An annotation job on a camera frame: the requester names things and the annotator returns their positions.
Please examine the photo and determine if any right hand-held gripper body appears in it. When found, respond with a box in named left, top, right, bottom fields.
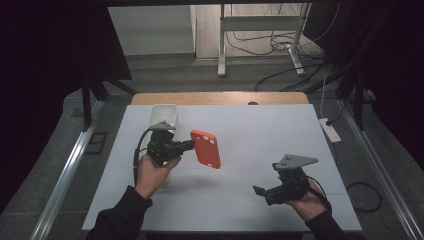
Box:
left=266, top=153, right=319, bottom=203

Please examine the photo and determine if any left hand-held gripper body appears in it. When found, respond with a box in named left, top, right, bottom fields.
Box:
left=146, top=120, right=183, bottom=167

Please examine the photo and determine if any orange phone case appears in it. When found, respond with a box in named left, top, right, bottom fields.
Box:
left=189, top=129, right=222, bottom=170

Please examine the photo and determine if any white oblong plastic container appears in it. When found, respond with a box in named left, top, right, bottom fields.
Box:
left=146, top=103, right=179, bottom=134

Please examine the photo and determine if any person's right hand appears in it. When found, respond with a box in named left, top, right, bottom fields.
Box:
left=286, top=179, right=328, bottom=222

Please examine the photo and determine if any person's left hand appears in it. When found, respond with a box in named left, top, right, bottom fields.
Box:
left=135, top=154, right=181, bottom=200

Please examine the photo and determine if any wooden table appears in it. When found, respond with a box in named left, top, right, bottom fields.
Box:
left=130, top=91, right=310, bottom=107

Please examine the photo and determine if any white power strip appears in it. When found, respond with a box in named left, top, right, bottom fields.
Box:
left=318, top=117, right=342, bottom=144

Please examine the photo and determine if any black metal stand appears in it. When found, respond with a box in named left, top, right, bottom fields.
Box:
left=334, top=76, right=367, bottom=131
left=81, top=73, right=138, bottom=132

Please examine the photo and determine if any black curtain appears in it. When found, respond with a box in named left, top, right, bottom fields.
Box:
left=304, top=0, right=424, bottom=174
left=0, top=0, right=133, bottom=214

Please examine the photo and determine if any left hand-held gripper black cable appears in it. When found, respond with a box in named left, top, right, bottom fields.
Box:
left=132, top=128, right=153, bottom=188

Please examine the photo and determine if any hand-held gripper black cable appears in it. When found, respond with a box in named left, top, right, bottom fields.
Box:
left=132, top=128, right=153, bottom=188
left=305, top=174, right=383, bottom=214

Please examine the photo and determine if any black square floor frame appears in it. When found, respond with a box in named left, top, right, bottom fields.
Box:
left=84, top=131, right=109, bottom=156

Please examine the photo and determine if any right hand-held gripper black cable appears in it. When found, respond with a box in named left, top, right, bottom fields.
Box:
left=305, top=174, right=383, bottom=214

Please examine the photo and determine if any black plug cable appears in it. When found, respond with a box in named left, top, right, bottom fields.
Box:
left=326, top=99, right=348, bottom=127

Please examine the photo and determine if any aluminium rail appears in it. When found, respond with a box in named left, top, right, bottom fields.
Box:
left=338, top=99, right=424, bottom=240
left=29, top=99, right=106, bottom=240

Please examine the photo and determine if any white power strip cable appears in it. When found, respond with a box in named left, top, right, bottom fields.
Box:
left=319, top=74, right=329, bottom=120

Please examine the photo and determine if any tangle of black floor cables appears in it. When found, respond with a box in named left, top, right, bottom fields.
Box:
left=224, top=3, right=341, bottom=93

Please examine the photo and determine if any white metal desk frame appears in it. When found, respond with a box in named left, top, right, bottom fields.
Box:
left=217, top=3, right=313, bottom=78

